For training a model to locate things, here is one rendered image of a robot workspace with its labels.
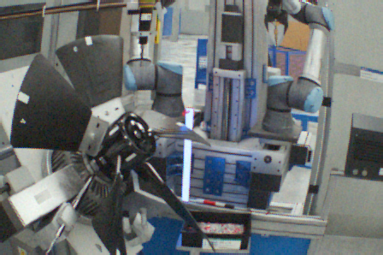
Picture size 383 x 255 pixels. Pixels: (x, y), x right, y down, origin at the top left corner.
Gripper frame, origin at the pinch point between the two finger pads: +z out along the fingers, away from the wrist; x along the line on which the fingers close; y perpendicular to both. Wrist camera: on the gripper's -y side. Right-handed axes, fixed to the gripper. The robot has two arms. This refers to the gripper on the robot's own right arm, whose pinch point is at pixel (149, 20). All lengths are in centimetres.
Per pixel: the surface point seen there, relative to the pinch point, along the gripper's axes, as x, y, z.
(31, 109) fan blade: -14, -85, 17
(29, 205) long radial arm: -17, -93, 37
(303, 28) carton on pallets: 24, 755, 0
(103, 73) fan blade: -15, -53, 14
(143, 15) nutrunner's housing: -25, -52, -2
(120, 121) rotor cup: -27, -64, 22
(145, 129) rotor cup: -30, -56, 26
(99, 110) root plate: -17, -58, 23
